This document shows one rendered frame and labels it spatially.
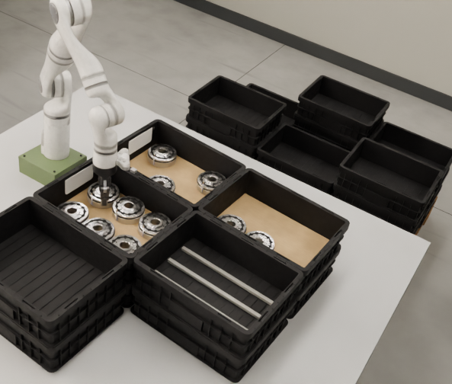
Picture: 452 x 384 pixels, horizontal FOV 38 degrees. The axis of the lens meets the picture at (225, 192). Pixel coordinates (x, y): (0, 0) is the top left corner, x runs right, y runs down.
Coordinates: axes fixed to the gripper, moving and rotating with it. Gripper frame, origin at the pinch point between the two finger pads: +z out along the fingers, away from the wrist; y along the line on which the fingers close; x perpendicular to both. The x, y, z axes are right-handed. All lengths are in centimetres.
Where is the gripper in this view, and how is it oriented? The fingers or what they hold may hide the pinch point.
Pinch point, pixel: (104, 196)
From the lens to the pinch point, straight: 215.9
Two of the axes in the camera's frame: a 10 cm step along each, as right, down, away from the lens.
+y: 1.7, 6.6, -7.4
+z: -1.4, 7.5, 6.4
